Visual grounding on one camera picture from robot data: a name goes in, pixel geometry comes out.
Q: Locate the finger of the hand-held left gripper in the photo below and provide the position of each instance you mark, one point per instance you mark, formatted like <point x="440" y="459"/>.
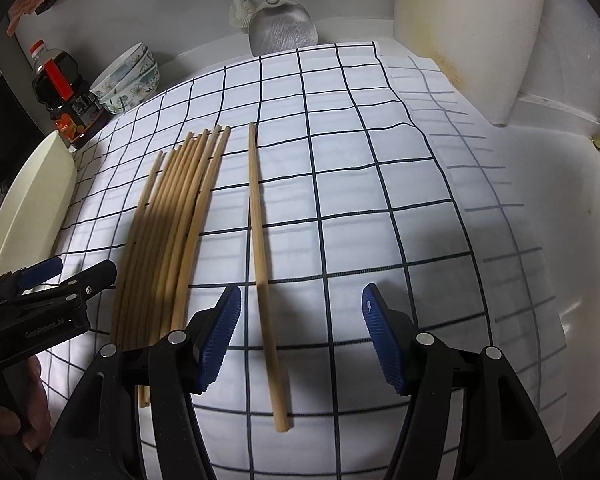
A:
<point x="92" y="275"/>
<point x="35" y="272"/>

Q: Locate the person's left hand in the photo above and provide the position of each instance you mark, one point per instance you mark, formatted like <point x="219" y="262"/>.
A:
<point x="39" y="400"/>

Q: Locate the bundle of wooden chopsticks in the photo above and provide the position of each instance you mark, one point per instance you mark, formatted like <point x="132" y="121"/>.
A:
<point x="155" y="260"/>

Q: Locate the metal spatula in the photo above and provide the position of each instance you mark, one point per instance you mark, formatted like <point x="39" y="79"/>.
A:
<point x="280" y="30"/>

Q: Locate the white plate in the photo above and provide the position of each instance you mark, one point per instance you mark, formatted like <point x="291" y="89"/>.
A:
<point x="30" y="200"/>

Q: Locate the dark soy sauce bottle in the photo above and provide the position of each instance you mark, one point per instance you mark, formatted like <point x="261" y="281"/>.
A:
<point x="65" y="105"/>

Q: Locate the black wok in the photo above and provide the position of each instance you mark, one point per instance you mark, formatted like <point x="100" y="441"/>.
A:
<point x="2" y="125"/>

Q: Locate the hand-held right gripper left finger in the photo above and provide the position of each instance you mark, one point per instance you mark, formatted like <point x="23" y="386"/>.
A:
<point x="220" y="340"/>

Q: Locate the floral ceramic bowl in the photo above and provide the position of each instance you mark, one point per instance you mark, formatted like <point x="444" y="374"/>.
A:
<point x="139" y="82"/>
<point x="117" y="72"/>
<point x="140" y="97"/>

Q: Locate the wooden chopstick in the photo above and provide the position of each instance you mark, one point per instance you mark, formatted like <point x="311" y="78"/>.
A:
<point x="260" y="260"/>

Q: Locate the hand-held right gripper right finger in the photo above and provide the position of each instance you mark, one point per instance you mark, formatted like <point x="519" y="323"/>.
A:
<point x="382" y="340"/>

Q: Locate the white checked cloth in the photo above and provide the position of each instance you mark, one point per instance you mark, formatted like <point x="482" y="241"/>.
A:
<point x="380" y="210"/>

